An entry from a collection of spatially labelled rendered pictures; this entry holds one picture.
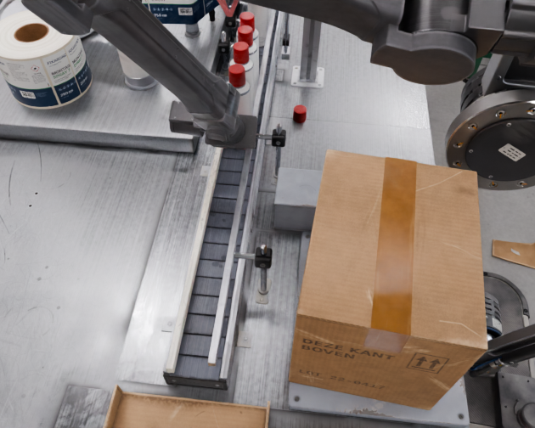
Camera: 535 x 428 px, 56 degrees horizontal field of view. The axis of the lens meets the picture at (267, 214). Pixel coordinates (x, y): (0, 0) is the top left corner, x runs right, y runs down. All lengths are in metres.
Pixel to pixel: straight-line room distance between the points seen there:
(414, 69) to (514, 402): 1.25
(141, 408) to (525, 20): 0.78
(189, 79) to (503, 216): 1.82
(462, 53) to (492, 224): 1.84
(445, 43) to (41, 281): 0.87
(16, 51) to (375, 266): 0.94
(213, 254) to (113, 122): 0.45
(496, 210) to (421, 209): 1.60
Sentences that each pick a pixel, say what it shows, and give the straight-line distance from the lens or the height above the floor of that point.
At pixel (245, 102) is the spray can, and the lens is 1.06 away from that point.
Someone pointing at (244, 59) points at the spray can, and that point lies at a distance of 1.10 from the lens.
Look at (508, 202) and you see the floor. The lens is 2.42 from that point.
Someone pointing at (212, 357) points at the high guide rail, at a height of 0.96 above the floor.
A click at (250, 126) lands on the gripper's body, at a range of 1.01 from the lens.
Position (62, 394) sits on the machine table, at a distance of 0.98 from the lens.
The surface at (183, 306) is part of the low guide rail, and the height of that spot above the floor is 0.91.
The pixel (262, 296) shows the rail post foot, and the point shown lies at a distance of 0.99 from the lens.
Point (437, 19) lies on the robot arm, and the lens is 0.51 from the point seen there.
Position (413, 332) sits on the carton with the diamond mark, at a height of 1.12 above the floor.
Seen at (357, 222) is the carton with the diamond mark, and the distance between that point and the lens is 0.74.
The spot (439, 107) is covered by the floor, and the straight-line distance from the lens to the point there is 2.74.
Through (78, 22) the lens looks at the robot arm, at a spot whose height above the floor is 1.42.
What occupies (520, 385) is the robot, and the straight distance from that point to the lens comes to 1.67.
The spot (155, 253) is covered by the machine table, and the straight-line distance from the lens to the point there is 1.06.
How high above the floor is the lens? 1.71
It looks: 53 degrees down
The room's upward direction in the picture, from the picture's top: 1 degrees clockwise
